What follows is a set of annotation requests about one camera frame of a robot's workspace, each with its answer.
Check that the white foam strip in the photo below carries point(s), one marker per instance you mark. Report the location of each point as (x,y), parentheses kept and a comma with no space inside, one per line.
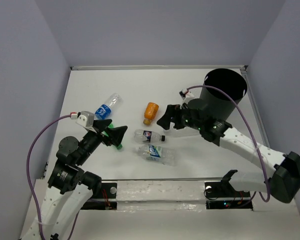
(160,191)

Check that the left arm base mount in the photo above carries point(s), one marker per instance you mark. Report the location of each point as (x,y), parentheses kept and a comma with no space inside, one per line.
(105,199)

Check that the orange juice bottle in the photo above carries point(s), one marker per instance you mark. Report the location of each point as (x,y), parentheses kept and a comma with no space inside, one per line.
(150,113)

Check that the pepsi label clear bottle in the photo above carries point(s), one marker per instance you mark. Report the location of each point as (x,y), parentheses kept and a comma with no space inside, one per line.
(147,136)

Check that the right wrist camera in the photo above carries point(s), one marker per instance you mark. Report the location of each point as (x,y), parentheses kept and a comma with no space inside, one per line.
(186,95)

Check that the blue label clear bottle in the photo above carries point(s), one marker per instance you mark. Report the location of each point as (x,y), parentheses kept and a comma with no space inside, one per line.
(108,107)

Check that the black cylindrical bin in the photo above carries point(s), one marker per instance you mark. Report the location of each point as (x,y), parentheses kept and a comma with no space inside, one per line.
(223,84)

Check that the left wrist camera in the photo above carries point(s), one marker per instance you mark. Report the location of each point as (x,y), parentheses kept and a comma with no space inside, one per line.
(86,119)

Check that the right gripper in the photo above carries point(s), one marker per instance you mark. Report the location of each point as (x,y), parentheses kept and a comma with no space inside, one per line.
(175,111)

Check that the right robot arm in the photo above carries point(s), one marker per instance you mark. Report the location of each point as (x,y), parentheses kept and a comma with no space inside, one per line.
(280,176)

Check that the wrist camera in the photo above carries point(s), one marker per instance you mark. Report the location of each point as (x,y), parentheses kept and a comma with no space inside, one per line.
(186,95)
(86,119)

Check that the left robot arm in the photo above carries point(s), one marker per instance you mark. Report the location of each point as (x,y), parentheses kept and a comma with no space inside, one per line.
(69,187)

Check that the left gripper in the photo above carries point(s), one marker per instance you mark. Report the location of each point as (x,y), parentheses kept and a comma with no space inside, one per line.
(116,134)

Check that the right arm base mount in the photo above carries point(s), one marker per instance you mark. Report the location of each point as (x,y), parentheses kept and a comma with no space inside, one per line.
(223,196)

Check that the green label clear bottle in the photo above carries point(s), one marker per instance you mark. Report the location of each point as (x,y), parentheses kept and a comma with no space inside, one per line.
(158,154)

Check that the green plastic bottle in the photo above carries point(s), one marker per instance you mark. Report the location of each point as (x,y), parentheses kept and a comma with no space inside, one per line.
(115,136)

